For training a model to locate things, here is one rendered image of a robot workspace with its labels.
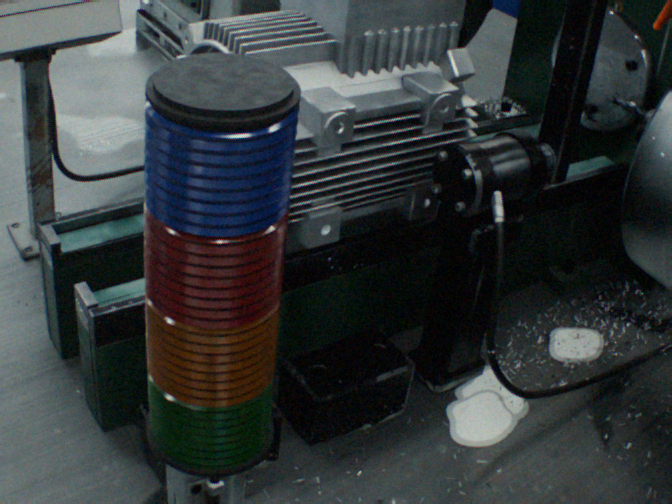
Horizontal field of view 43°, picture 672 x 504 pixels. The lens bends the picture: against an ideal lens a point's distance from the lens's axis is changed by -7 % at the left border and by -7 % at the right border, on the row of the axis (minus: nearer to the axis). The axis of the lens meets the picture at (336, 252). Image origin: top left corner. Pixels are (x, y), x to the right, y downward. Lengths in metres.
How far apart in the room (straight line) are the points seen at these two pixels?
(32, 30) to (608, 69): 0.61
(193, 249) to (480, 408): 0.52
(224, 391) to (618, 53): 0.71
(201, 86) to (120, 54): 1.12
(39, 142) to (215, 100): 0.62
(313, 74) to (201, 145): 0.38
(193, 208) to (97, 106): 0.95
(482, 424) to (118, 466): 0.32
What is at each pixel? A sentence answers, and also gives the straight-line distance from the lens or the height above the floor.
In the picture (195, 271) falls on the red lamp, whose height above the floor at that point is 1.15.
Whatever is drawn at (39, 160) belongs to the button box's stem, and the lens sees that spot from 0.95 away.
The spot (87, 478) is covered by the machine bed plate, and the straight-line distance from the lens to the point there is 0.74.
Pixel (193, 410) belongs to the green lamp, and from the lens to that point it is 0.41.
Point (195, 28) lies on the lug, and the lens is 0.76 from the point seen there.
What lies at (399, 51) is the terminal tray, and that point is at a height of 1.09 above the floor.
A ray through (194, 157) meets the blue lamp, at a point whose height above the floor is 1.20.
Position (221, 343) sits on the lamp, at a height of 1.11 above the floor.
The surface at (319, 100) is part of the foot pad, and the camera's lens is 0.68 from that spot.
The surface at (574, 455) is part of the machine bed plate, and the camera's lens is 0.82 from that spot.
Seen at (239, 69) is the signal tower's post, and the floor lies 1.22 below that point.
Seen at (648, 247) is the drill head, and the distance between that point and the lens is 0.76.
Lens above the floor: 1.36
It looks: 34 degrees down
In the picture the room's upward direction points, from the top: 8 degrees clockwise
